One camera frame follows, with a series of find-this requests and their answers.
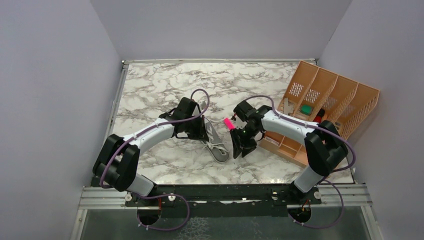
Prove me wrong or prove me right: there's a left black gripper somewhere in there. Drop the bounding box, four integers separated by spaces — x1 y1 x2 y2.
184 114 210 142

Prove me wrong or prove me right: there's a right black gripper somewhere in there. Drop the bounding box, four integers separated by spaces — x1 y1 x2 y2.
229 124 260 158

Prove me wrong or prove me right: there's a grey canvas sneaker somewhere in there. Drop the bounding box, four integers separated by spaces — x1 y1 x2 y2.
203 117 230 164

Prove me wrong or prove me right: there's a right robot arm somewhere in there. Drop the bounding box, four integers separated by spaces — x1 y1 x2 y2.
229 100 349 204

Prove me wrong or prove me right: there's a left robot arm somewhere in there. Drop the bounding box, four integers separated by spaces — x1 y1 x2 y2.
92 97 209 206

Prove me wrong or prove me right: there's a pink plastic bar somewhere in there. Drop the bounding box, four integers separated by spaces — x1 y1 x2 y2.
223 117 236 131

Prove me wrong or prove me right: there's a green cap item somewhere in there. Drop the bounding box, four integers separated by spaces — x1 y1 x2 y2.
300 104 313 116

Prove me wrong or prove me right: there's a red cap bottle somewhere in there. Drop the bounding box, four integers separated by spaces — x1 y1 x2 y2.
313 108 326 123

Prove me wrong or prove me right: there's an orange plastic organizer tray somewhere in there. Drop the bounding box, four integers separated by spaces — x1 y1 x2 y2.
259 60 381 170

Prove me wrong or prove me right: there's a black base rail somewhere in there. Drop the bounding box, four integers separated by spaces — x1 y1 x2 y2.
125 183 322 218

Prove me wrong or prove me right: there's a grey metal bracket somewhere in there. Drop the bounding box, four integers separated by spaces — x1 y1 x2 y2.
279 97 295 116

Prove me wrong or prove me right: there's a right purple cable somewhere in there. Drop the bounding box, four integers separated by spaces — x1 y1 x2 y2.
243 95 357 229

